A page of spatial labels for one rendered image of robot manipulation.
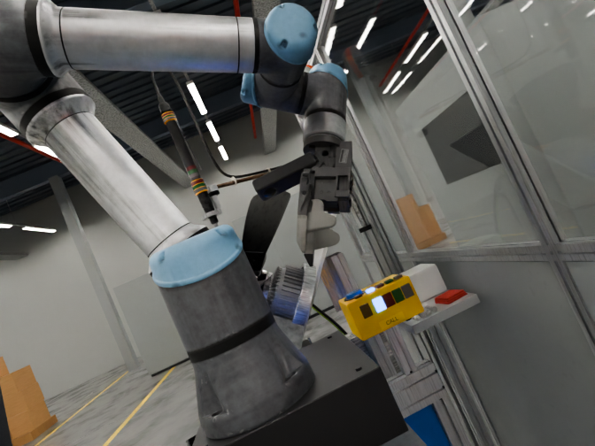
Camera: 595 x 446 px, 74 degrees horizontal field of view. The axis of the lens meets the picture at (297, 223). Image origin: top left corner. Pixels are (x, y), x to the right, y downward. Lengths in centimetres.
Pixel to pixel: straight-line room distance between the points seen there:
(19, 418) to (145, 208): 873
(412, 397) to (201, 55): 83
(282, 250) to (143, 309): 337
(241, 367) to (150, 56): 41
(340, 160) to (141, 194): 32
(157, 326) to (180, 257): 826
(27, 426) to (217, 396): 881
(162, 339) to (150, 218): 813
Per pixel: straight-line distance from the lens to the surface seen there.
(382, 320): 94
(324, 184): 66
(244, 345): 48
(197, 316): 48
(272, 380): 48
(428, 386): 103
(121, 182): 66
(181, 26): 60
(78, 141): 69
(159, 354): 883
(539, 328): 132
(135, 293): 878
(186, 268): 48
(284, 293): 130
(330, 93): 73
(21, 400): 925
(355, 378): 48
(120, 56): 61
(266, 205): 128
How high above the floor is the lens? 124
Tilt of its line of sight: 3 degrees up
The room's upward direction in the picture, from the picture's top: 24 degrees counter-clockwise
